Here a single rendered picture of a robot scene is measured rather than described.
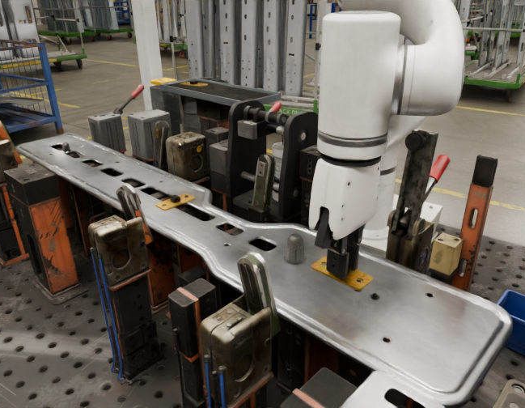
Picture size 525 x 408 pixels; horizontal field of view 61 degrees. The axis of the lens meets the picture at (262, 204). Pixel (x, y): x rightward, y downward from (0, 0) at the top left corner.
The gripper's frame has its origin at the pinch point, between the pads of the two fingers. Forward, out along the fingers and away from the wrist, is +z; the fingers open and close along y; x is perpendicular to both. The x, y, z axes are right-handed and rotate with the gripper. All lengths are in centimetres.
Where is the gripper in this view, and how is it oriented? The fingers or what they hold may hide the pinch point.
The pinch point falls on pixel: (342, 257)
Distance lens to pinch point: 64.0
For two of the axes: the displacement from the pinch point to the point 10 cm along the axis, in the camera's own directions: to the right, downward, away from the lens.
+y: -6.9, 3.2, -6.5
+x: 7.3, 2.9, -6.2
